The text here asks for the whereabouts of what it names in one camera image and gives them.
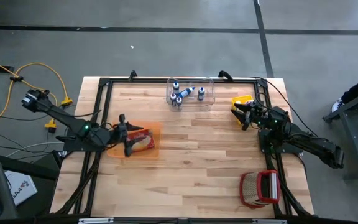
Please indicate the silver metal bracket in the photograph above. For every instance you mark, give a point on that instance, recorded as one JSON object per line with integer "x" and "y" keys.
{"x": 269, "y": 221}
{"x": 95, "y": 220}

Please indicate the grey metal stand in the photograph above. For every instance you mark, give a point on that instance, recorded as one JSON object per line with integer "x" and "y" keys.
{"x": 334, "y": 114}

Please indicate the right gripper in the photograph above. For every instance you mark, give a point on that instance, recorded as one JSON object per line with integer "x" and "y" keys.
{"x": 258, "y": 115}

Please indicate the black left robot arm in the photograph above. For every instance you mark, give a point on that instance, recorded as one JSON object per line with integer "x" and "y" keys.
{"x": 61, "y": 116}

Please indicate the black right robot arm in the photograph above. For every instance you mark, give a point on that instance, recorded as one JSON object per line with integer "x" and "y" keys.
{"x": 315, "y": 146}

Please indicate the yellow plastic basket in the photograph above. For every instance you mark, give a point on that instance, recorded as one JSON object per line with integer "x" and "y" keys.
{"x": 239, "y": 100}

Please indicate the white printed booklet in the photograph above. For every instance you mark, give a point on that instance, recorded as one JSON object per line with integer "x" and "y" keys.
{"x": 23, "y": 193}

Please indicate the red metal mesh basket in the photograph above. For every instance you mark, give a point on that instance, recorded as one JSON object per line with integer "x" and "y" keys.
{"x": 250, "y": 189}

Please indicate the clear plastic bin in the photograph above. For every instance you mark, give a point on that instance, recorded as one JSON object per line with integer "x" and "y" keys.
{"x": 208, "y": 102}

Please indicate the orange translucent plastic tray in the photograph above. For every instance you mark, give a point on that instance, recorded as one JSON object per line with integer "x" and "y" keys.
{"x": 155, "y": 149}

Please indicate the red snack packet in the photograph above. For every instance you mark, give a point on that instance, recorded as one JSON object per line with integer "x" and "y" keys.
{"x": 143, "y": 141}

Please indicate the blue tip ink bottle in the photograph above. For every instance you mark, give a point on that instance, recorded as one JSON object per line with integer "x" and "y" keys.
{"x": 186, "y": 92}
{"x": 201, "y": 93}
{"x": 176, "y": 85}

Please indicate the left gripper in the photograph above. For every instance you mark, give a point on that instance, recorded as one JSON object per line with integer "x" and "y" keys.
{"x": 118, "y": 135}

